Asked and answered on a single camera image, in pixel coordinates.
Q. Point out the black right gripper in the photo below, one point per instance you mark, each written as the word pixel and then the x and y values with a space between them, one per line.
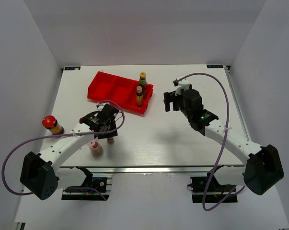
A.
pixel 169 97

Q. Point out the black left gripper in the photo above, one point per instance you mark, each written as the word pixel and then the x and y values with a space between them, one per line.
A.
pixel 112 132

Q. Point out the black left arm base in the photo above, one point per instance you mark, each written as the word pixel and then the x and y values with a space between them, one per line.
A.
pixel 92 189

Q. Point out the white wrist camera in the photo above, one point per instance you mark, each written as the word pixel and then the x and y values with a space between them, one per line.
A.
pixel 100 106
pixel 181 83

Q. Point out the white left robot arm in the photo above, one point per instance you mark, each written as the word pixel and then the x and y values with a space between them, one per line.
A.
pixel 42 173

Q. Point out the green-label red sauce bottle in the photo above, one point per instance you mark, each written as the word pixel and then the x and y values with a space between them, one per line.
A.
pixel 143 83

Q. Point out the red-cap brown spice jar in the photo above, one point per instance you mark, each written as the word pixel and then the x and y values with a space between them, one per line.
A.
pixel 51 123

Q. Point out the blue table label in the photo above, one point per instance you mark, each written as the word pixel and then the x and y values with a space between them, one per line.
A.
pixel 72 68
pixel 214 66

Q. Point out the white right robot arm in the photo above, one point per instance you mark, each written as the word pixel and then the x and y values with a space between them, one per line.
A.
pixel 261 168

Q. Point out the right blue table label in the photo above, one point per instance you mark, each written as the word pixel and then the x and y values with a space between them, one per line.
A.
pixel 214 66

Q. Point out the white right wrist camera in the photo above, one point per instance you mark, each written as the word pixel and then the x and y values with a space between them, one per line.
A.
pixel 181 83

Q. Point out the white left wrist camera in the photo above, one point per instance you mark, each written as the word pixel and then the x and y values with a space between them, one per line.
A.
pixel 100 106

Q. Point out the pink-cap spice jar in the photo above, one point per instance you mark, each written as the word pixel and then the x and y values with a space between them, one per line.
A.
pixel 95 148

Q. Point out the red three-compartment plastic tray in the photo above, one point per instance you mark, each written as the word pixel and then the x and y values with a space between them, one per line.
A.
pixel 121 90

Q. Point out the yellow-label dark sauce bottle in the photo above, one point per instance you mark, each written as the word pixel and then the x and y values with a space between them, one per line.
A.
pixel 139 96

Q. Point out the black-cap spice shaker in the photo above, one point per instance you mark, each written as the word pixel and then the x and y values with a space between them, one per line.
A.
pixel 110 140

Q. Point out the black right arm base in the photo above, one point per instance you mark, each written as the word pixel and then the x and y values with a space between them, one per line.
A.
pixel 215 191

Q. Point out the left blue table label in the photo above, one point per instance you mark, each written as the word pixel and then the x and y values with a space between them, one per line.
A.
pixel 72 68

